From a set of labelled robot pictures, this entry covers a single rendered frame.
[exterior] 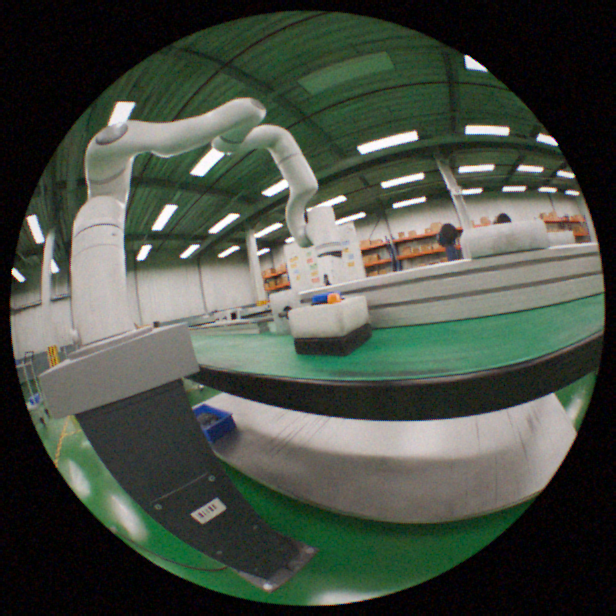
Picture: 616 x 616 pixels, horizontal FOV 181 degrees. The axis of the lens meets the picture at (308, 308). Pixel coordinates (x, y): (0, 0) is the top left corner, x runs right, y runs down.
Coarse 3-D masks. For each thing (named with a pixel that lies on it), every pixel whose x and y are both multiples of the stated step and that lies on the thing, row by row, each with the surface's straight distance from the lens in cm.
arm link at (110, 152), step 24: (192, 120) 57; (216, 120) 59; (240, 120) 60; (96, 144) 44; (120, 144) 43; (144, 144) 46; (168, 144) 51; (192, 144) 56; (96, 168) 45; (120, 168) 47
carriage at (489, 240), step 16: (512, 224) 34; (528, 224) 35; (544, 224) 37; (464, 240) 34; (480, 240) 31; (496, 240) 32; (512, 240) 33; (528, 240) 34; (544, 240) 36; (464, 256) 40; (480, 256) 31
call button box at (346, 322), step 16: (320, 304) 26; (336, 304) 23; (352, 304) 25; (304, 320) 26; (320, 320) 24; (336, 320) 23; (352, 320) 25; (368, 320) 29; (304, 336) 26; (320, 336) 25; (336, 336) 24; (352, 336) 25; (368, 336) 29; (304, 352) 27; (320, 352) 25; (336, 352) 24
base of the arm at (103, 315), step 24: (96, 240) 37; (120, 240) 39; (72, 264) 39; (96, 264) 35; (120, 264) 38; (72, 288) 39; (96, 288) 34; (120, 288) 36; (96, 312) 34; (120, 312) 35; (72, 336) 38; (96, 336) 34; (120, 336) 30
